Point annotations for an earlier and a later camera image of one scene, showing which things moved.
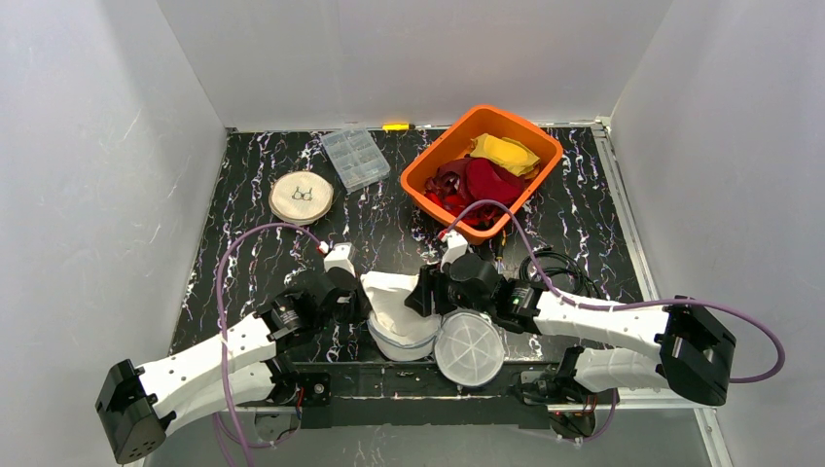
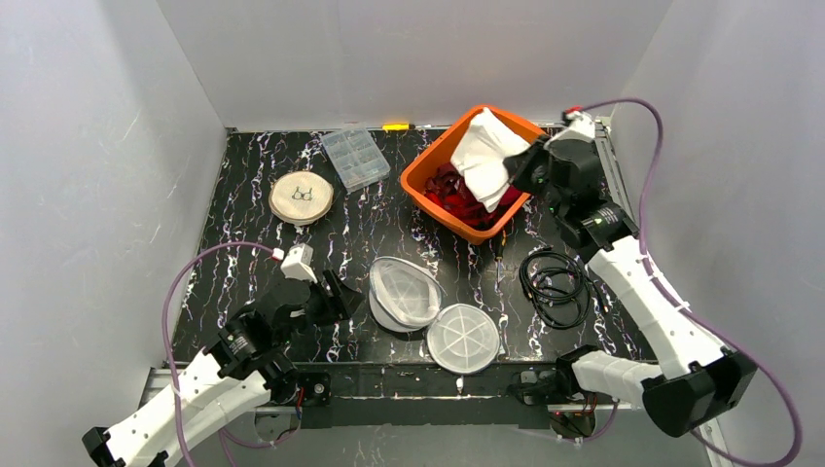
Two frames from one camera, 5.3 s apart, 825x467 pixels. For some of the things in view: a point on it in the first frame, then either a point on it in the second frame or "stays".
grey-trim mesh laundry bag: x=468 y=347 to x=462 y=339
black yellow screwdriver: x=500 y=243 stays
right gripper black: x=424 y=295 to x=534 y=167
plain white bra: x=391 y=316 to x=489 y=141
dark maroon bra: x=450 y=180 stays
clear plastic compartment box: x=355 y=157 stays
